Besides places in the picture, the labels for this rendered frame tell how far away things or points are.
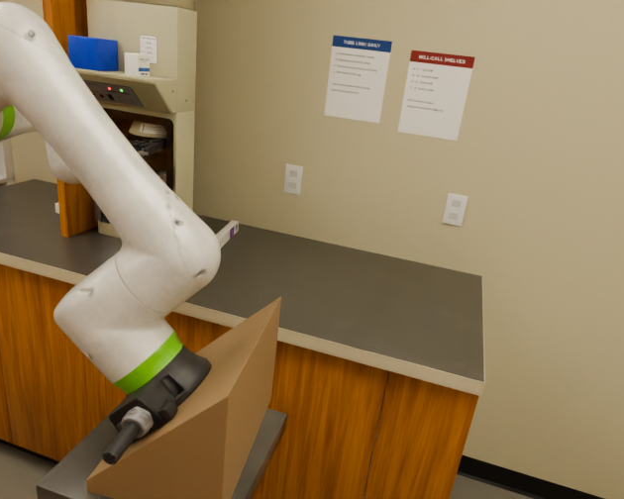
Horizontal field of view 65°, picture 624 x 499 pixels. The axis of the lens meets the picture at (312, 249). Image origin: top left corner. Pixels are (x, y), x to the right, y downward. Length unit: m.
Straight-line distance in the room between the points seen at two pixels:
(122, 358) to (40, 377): 1.20
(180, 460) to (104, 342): 0.22
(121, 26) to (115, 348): 1.14
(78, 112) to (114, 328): 0.33
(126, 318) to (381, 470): 0.96
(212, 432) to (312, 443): 0.83
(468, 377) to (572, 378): 0.92
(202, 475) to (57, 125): 0.56
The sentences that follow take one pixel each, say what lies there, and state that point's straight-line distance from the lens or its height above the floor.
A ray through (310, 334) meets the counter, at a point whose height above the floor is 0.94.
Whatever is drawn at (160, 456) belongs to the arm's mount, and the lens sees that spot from 0.82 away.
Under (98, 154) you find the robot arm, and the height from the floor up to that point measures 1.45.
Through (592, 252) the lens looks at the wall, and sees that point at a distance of 1.96.
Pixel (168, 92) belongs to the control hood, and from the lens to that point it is 1.60.
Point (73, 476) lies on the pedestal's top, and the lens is 0.97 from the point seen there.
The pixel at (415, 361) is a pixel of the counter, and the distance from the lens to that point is 1.29.
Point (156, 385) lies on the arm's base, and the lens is 0.84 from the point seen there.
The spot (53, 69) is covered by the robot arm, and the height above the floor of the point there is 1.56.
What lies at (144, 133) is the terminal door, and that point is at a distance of 1.71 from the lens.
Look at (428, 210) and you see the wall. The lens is 1.88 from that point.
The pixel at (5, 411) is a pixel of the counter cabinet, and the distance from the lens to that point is 2.27.
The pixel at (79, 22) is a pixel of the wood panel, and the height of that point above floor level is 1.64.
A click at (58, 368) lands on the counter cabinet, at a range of 1.94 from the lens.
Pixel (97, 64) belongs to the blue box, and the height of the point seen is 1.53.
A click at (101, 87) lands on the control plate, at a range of 1.70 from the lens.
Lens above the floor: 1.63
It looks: 22 degrees down
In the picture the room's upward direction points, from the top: 7 degrees clockwise
